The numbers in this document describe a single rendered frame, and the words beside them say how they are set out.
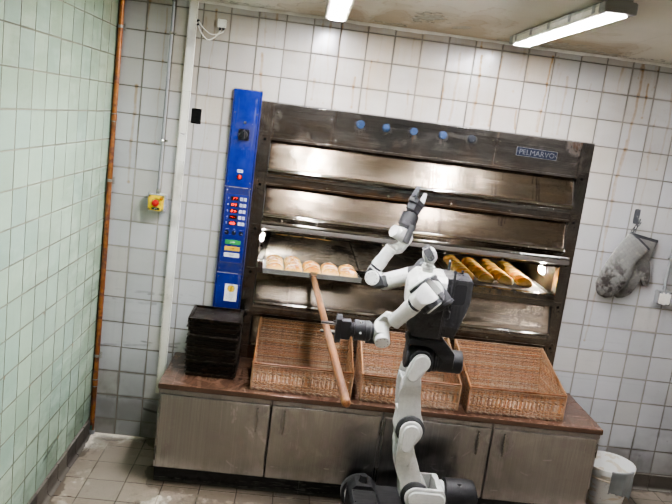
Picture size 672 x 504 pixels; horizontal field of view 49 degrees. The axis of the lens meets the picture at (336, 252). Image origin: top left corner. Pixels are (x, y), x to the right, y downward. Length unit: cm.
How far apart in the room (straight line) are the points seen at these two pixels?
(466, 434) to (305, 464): 89
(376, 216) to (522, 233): 88
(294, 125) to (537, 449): 226
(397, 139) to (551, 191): 96
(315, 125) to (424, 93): 65
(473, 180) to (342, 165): 77
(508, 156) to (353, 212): 96
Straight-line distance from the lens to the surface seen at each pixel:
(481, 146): 439
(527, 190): 447
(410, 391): 361
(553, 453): 435
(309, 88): 426
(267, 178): 428
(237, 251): 432
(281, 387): 403
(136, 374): 464
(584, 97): 454
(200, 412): 407
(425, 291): 301
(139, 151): 437
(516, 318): 460
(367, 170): 428
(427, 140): 433
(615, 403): 499
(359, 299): 441
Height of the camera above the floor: 207
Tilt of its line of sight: 10 degrees down
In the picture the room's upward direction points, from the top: 7 degrees clockwise
